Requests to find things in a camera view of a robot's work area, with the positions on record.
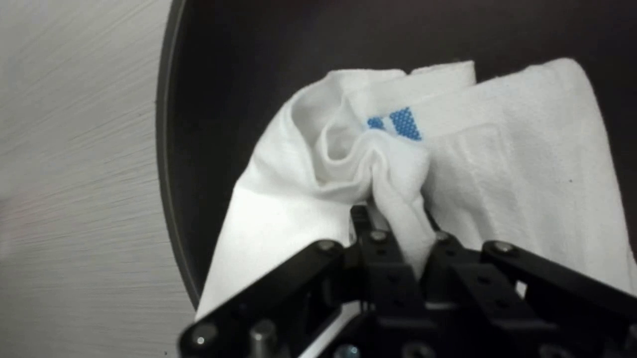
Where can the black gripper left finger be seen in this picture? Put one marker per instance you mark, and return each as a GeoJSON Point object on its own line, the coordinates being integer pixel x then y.
{"type": "Point", "coordinates": [389, 279]}

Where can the white towel with blue patch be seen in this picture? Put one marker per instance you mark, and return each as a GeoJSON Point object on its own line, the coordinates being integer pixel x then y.
{"type": "Point", "coordinates": [520, 158]}

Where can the dark nonstick frying pan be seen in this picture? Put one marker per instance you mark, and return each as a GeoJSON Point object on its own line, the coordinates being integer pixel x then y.
{"type": "Point", "coordinates": [228, 67]}

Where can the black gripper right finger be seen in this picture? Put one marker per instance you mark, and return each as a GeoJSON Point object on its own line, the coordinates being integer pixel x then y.
{"type": "Point", "coordinates": [463, 279]}

